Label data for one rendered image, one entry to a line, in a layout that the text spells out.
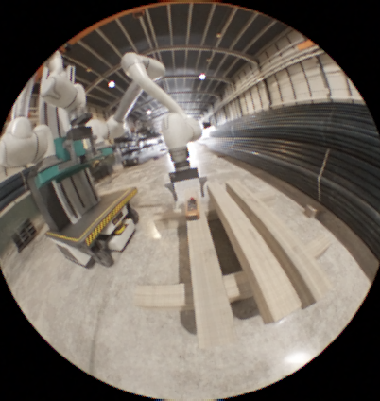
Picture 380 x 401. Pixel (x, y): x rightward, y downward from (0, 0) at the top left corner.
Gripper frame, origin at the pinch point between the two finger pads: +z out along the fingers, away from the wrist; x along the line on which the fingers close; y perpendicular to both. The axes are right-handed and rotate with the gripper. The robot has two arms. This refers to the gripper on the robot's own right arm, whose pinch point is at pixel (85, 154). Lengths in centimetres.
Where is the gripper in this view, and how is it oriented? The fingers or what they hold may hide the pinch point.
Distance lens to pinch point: 65.3
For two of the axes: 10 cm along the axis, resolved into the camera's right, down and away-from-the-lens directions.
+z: 2.0, 8.7, 4.6
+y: -9.8, 1.3, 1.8
